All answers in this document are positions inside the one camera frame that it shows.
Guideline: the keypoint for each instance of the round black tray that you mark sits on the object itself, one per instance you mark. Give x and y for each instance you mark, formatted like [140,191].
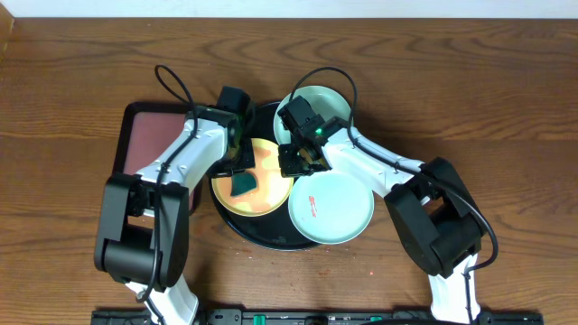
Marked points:
[274,230]

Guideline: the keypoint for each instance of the light blue plate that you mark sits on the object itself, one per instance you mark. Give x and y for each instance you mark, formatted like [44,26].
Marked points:
[330,208]

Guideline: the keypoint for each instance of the yellow plate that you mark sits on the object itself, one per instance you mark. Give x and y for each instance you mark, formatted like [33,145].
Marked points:
[272,188]

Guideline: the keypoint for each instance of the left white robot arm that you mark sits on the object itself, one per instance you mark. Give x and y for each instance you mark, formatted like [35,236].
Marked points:
[143,231]

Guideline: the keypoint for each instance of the green yellow sponge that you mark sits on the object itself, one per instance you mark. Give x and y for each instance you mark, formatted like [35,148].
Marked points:
[242,183]

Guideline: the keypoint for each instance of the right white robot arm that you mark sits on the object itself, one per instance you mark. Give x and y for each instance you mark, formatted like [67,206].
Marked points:
[439,226]

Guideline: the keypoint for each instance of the pale green plate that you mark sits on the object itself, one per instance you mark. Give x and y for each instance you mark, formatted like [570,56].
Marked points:
[324,101]

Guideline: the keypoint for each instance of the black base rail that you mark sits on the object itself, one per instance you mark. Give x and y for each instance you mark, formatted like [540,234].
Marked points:
[238,317]

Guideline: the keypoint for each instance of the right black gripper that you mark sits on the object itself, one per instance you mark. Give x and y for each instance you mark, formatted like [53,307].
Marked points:
[287,168]

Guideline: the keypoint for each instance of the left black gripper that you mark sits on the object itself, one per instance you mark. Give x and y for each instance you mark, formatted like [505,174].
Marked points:
[247,150]

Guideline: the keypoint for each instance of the dark red rectangular tray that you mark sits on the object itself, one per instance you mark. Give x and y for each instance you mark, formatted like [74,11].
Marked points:
[147,130]

